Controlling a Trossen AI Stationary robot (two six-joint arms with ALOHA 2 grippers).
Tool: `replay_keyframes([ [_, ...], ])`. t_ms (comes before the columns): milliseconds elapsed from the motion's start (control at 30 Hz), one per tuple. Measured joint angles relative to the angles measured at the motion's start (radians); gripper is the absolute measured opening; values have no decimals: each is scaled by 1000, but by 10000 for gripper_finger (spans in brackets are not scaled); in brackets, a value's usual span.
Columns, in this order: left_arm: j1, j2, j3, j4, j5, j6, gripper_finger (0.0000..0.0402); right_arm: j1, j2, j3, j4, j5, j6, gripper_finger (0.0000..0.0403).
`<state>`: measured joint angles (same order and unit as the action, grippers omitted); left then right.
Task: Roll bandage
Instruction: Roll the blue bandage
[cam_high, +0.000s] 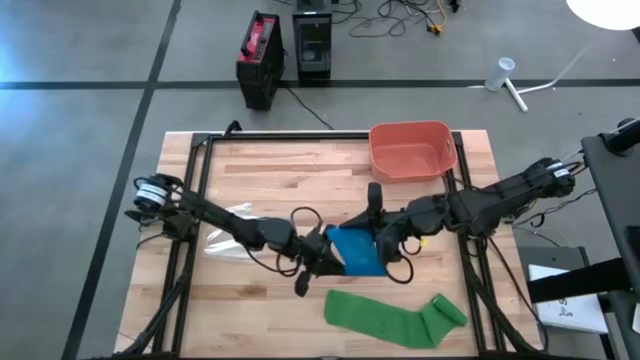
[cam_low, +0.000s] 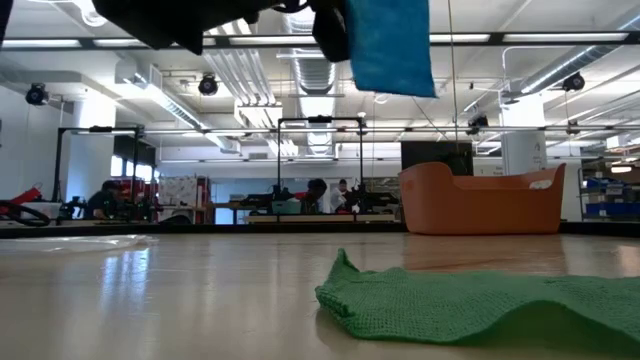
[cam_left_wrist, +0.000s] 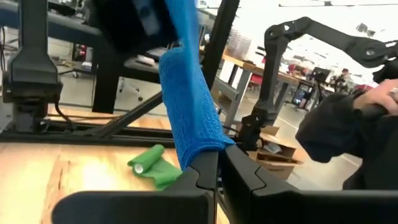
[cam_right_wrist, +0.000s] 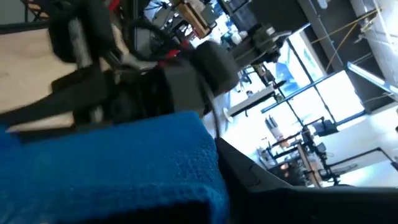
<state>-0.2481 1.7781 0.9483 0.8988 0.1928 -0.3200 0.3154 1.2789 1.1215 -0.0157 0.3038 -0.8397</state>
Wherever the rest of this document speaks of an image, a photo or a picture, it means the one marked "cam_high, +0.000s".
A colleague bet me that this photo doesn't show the white printed box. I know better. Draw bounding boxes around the white printed box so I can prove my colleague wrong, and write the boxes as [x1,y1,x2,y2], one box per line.
[528,263,611,335]

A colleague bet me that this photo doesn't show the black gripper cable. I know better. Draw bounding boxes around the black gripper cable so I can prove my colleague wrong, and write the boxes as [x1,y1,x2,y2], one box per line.
[387,239,416,285]
[244,206,325,279]

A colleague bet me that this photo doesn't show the black computer tower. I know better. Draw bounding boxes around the black computer tower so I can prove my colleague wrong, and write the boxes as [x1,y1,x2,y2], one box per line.
[292,0,334,84]

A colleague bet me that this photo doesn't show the white floor lamp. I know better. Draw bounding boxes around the white floor lamp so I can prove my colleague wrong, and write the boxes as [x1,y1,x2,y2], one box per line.
[467,0,640,114]

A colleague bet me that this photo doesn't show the blue elastic bandage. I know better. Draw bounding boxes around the blue elastic bandage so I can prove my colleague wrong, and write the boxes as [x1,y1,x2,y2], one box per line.
[324,225,389,278]

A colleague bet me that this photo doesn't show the red and black case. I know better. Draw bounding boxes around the red and black case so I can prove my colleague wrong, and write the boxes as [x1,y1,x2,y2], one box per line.
[235,9,286,112]

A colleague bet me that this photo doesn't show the tangled floor cables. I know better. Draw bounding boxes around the tangled floor cables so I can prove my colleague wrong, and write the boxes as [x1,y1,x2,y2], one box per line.
[332,0,464,40]

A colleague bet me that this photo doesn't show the black equipment stand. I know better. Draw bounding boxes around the black equipment stand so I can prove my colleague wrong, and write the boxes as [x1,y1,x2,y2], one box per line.
[527,117,640,360]

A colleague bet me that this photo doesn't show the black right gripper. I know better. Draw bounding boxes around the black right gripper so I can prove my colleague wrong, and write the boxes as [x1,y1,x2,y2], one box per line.
[339,182,447,274]

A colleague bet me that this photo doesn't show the black aluminium table frame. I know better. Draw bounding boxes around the black aluminium table frame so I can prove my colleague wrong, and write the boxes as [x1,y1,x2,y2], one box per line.
[94,130,551,360]

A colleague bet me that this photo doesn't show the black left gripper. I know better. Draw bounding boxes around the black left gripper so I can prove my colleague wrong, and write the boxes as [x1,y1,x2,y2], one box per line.
[289,222,347,299]

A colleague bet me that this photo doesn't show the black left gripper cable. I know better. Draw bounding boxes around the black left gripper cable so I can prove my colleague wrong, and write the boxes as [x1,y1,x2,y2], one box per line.
[244,206,325,279]

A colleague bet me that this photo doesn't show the white cylinder container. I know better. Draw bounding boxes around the white cylinder container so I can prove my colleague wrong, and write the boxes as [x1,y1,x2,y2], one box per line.
[483,56,516,93]

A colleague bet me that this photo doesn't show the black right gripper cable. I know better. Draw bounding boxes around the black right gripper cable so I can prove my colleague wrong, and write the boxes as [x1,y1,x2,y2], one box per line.
[387,239,416,285]

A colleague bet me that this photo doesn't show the black floor cable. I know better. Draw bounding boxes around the black floor cable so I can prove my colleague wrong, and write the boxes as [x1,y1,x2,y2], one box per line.
[283,85,336,132]

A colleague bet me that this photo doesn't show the green elastic bandage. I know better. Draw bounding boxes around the green elastic bandage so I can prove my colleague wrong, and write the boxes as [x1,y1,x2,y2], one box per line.
[323,288,469,350]

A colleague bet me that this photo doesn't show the orange plastic basket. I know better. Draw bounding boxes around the orange plastic basket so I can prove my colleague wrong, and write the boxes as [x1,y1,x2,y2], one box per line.
[368,119,459,185]

